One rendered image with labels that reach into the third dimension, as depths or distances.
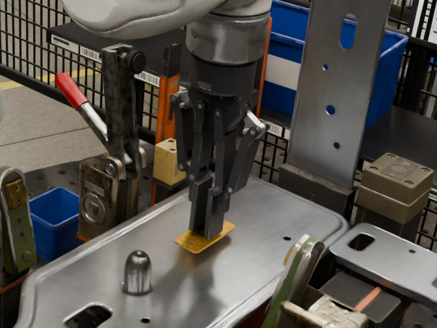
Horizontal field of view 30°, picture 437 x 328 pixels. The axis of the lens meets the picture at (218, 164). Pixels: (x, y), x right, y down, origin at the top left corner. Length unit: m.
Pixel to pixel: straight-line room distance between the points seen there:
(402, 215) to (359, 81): 0.19
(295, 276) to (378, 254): 0.23
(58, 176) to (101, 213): 0.67
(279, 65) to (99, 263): 0.50
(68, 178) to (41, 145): 1.65
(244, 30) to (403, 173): 0.39
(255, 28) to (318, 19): 0.29
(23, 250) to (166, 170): 0.24
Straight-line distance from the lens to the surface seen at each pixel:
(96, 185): 1.10
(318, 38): 1.17
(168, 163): 1.12
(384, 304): 1.03
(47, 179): 1.76
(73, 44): 1.58
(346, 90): 1.16
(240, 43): 0.88
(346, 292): 1.03
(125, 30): 0.71
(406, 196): 1.14
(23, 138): 3.46
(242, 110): 0.92
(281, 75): 1.33
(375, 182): 1.15
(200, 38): 0.89
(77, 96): 1.10
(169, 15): 0.72
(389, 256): 1.08
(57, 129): 3.54
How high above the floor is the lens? 1.58
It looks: 28 degrees down
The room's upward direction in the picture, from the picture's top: 7 degrees clockwise
